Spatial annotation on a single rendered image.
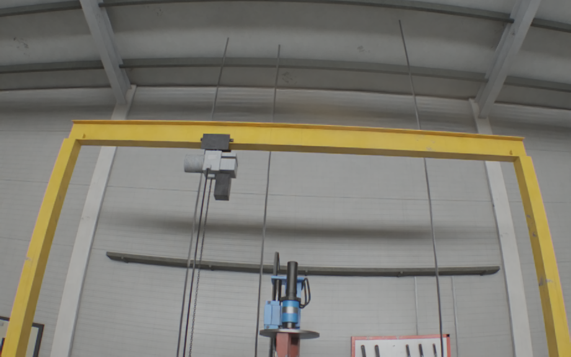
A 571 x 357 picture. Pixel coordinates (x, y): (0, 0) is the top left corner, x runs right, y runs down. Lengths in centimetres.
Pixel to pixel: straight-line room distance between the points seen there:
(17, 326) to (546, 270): 513
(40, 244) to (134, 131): 160
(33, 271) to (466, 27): 718
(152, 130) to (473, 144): 359
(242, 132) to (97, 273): 363
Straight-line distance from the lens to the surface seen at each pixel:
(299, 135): 435
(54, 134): 866
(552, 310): 433
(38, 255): 441
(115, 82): 791
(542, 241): 450
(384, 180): 696
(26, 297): 435
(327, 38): 723
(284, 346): 375
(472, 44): 776
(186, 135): 449
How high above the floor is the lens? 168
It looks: 30 degrees up
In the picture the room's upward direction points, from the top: 3 degrees clockwise
